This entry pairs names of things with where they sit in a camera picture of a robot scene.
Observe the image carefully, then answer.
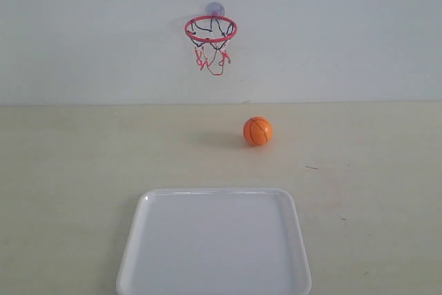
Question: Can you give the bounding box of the small orange basketball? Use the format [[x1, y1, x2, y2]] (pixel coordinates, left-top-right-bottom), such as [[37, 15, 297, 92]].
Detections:
[[243, 116, 273, 146]]

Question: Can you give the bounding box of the red mini basketball hoop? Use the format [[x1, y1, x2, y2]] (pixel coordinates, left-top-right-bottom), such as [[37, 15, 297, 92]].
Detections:
[[184, 15, 238, 76]]

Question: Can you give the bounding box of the white plastic tray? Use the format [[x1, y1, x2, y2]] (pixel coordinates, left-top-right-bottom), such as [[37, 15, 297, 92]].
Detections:
[[116, 188, 312, 294]]

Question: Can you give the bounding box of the clear suction cup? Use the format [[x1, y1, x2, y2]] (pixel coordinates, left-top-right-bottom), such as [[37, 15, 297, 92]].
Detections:
[[205, 2, 225, 17]]

